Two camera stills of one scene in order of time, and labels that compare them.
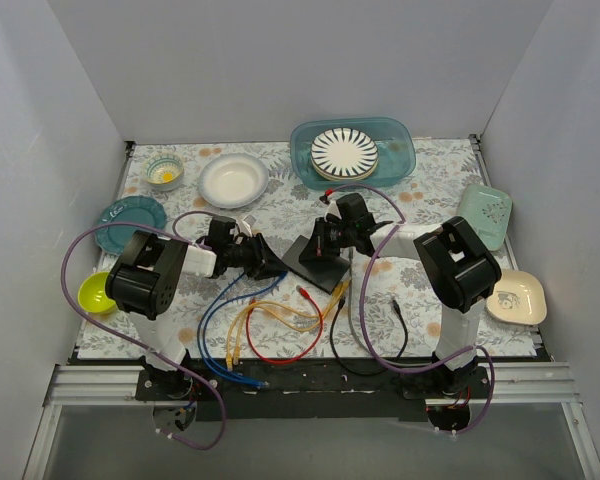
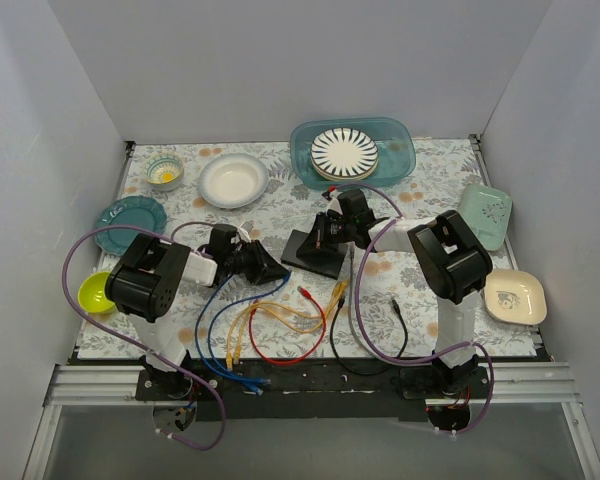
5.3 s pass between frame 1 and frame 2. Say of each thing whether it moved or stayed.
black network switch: moved
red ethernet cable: stayed
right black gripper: stayed
